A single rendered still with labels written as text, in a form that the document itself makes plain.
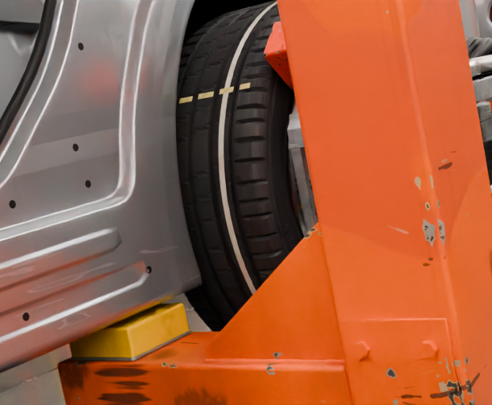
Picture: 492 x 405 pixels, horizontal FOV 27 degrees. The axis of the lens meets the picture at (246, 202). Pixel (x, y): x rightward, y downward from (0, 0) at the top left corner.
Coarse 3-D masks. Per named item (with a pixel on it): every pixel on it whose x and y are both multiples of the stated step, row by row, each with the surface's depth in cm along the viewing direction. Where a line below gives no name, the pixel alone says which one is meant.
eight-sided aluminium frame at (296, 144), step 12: (288, 132) 155; (300, 132) 153; (300, 144) 154; (300, 156) 154; (300, 168) 155; (300, 180) 155; (300, 192) 156; (312, 192) 156; (312, 204) 155; (312, 216) 155
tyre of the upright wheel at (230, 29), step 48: (192, 48) 172; (192, 96) 164; (240, 96) 157; (288, 96) 160; (192, 144) 162; (240, 144) 155; (192, 192) 161; (240, 192) 155; (288, 192) 158; (192, 240) 163; (240, 240) 157; (288, 240) 156; (240, 288) 162
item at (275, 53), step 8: (280, 24) 155; (272, 32) 155; (280, 32) 154; (272, 40) 154; (280, 40) 153; (272, 48) 153; (280, 48) 152; (264, 56) 153; (272, 56) 153; (280, 56) 152; (272, 64) 155; (280, 64) 154; (288, 64) 154; (280, 72) 156; (288, 72) 155; (288, 80) 157
